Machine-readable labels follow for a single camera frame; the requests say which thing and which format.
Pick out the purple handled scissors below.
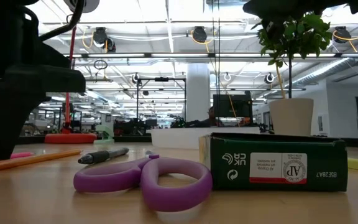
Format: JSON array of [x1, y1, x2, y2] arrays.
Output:
[[73, 154, 213, 213]]

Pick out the yellow cord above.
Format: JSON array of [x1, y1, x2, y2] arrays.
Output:
[[275, 65, 287, 99]]

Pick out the white building column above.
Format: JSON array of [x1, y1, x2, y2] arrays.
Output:
[[186, 63, 211, 123]]

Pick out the hanging black cable reel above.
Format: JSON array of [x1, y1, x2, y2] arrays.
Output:
[[91, 27, 117, 53], [333, 26, 353, 44], [191, 26, 208, 44]]

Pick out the red desk lamp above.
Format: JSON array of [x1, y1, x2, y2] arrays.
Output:
[[44, 0, 101, 144]]

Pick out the mint green stapler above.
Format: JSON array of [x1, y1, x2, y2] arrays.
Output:
[[93, 124, 115, 145]]

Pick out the green leafy plant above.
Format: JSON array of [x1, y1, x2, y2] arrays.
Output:
[[250, 12, 334, 99]]

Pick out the person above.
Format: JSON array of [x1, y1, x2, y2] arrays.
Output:
[[202, 106, 224, 128]]

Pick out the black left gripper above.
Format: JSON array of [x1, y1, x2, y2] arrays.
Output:
[[0, 0, 86, 161]]

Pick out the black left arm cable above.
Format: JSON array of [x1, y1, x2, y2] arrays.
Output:
[[39, 0, 86, 42]]

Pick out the black metal frame rig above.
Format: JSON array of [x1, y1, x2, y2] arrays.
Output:
[[137, 77, 187, 123]]

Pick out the orange pencil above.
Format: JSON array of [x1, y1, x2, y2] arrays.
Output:
[[0, 149, 83, 174]]

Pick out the white plant pot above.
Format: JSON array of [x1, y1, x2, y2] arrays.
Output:
[[268, 98, 314, 137]]

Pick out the black computer monitor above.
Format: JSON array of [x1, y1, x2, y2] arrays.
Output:
[[213, 94, 254, 125]]

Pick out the pink highlighter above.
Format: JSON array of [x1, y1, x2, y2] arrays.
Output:
[[0, 151, 34, 164]]

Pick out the green crayon box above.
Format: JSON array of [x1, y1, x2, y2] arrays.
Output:
[[198, 133, 349, 192]]

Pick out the black pen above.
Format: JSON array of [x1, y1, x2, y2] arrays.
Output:
[[78, 147, 130, 165]]

